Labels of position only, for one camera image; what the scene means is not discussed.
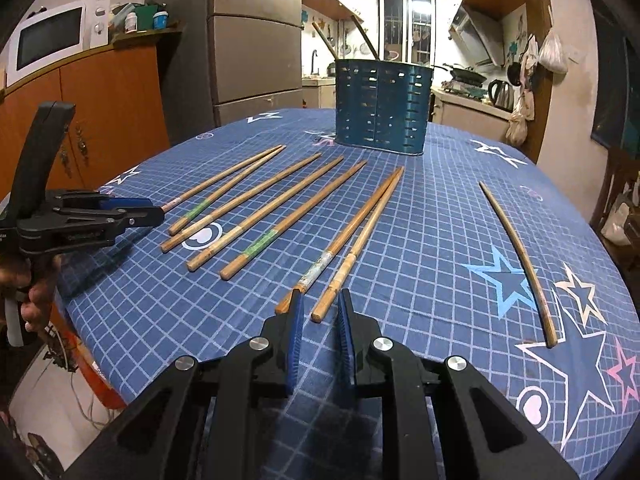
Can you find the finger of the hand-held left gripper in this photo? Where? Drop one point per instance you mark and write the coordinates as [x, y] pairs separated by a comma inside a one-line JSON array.
[[140, 217], [125, 203]]

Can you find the steel electric kettle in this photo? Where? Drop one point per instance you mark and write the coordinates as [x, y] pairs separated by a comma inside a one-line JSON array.
[[501, 96]]

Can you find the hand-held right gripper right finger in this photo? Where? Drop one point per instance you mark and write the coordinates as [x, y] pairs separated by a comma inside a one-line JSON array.
[[345, 340]]

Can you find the blue and white jar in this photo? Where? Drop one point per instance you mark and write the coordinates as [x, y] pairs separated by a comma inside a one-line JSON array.
[[160, 21]]

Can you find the white microwave oven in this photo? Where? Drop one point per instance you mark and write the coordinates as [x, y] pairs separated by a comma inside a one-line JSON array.
[[47, 42]]

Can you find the dark window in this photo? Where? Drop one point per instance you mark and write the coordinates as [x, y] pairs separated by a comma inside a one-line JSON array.
[[615, 85]]

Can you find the hanging white plastic bag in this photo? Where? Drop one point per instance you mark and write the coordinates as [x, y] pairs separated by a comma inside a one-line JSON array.
[[552, 52]]

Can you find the blue perforated utensil holder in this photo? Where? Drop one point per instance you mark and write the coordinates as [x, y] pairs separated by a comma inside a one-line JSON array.
[[382, 105]]

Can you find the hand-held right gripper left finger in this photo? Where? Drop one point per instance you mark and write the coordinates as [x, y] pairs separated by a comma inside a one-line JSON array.
[[296, 340]]

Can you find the range hood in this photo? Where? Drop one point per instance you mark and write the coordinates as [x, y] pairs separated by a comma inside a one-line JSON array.
[[475, 35]]

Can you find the green plastic container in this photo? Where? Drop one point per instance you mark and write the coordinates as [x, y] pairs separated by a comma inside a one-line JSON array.
[[146, 17]]

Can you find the wooden chair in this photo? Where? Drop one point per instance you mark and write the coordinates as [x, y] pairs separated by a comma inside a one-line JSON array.
[[612, 185]]

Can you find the dark chopstick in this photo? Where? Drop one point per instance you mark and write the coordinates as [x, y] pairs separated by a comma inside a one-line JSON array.
[[366, 39], [326, 42]]

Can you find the black wok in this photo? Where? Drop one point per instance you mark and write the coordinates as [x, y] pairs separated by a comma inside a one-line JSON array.
[[467, 76]]

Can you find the barred kitchen window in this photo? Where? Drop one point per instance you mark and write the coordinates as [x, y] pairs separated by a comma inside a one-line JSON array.
[[404, 25]]

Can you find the kitchen faucet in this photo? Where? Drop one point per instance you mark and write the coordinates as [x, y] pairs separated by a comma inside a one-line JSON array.
[[315, 62]]

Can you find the wooden chopstick green band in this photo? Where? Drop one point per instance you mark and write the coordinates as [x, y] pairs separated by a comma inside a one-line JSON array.
[[295, 219], [250, 197], [230, 189]]

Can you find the person's left hand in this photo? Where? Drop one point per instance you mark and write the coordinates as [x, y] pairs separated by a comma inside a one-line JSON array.
[[40, 295]]

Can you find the hanging beige bags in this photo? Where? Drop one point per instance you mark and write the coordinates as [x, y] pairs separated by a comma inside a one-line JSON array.
[[519, 120]]

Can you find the curved wooden chopstick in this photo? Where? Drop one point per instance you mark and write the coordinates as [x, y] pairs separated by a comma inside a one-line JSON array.
[[522, 255]]

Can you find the wooden chopstick pink tip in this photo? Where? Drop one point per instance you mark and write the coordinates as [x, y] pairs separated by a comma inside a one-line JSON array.
[[225, 176]]

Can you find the grey refrigerator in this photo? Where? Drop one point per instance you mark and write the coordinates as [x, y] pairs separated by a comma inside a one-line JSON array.
[[255, 40]]

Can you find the white bottle red label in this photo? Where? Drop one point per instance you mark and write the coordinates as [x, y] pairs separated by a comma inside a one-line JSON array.
[[131, 23]]

